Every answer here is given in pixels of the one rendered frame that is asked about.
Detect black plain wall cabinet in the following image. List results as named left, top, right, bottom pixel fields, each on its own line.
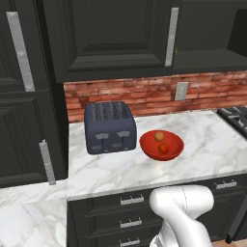
left=173, top=0, right=247, bottom=74

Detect black tall cabinet door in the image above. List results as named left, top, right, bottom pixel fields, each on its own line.
left=0, top=91, right=67, bottom=189
left=0, top=0, right=50, bottom=95

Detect black hob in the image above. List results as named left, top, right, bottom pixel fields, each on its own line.
left=216, top=105, right=247, bottom=140

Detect red apple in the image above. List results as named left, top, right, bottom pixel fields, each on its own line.
left=157, top=142, right=171, bottom=154

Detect silver drawer handle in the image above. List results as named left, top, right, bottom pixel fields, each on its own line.
left=213, top=179, right=238, bottom=190
left=119, top=217, right=144, bottom=230
left=119, top=236, right=142, bottom=247
left=120, top=195, right=146, bottom=206

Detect red bowl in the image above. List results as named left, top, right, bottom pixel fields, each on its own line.
left=138, top=129, right=185, bottom=162

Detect short silver cabinet handle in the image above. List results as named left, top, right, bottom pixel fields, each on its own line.
left=38, top=139, right=57, bottom=186

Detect black wall cabinet door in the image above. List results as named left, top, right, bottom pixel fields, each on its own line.
left=41, top=0, right=177, bottom=83

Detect silver wall cabinet door handle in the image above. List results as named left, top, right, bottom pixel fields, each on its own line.
left=164, top=7, right=180, bottom=68

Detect grey wall outlet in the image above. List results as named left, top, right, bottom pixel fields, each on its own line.
left=174, top=81, right=190, bottom=102

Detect black drawer front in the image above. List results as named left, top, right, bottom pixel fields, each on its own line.
left=76, top=232, right=162, bottom=247
left=196, top=173, right=247, bottom=200
left=68, top=187, right=162, bottom=217
left=76, top=212, right=164, bottom=238

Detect orange tangerine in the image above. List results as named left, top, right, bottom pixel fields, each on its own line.
left=153, top=131, right=166, bottom=143

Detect dark blue toaster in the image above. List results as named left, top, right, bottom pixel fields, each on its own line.
left=83, top=100, right=138, bottom=155

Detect long silver cabinet handle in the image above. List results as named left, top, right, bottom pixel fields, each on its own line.
left=6, top=11, right=36, bottom=93

